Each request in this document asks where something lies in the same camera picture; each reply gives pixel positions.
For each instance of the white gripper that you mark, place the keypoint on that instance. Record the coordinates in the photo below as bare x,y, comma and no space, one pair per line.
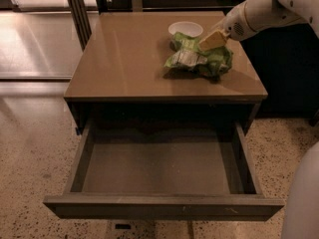
234,26

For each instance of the green rice chip bag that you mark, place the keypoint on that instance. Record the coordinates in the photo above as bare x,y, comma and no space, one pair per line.
188,56

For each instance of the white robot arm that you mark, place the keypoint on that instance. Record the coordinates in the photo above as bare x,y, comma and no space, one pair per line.
301,220

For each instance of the brown cabinet with counter top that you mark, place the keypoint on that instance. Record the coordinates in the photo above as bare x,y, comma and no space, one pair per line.
123,62

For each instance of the open grey top drawer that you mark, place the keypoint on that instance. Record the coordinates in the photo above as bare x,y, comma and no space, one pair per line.
187,172

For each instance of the white ceramic bowl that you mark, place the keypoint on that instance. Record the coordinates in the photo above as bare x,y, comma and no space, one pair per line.
188,28

